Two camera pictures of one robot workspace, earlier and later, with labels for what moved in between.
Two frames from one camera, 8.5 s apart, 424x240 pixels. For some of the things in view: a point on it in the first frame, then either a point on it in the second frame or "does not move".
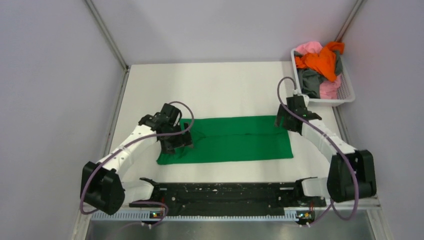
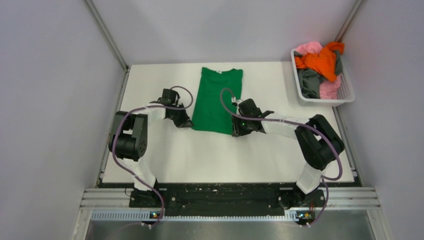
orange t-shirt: (325, 62) does not move
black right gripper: (283, 112) → (237, 130)
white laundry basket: (346, 91) does not move
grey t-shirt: (310, 80) does not move
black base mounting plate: (228, 197) does not move
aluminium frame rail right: (339, 37) does not move
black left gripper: (183, 140) → (185, 121)
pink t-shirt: (328, 89) does not move
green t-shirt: (232, 138) → (209, 114)
